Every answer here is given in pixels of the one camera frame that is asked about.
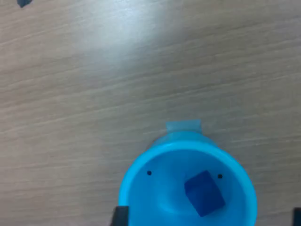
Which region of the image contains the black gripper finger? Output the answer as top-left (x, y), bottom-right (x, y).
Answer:
top-left (110, 206), bottom-right (129, 226)
top-left (293, 207), bottom-right (301, 226)

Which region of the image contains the blue cube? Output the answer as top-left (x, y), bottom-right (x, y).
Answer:
top-left (183, 169), bottom-right (226, 218)

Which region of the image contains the blue plastic bin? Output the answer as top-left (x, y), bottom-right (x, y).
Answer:
top-left (118, 131), bottom-right (257, 226)

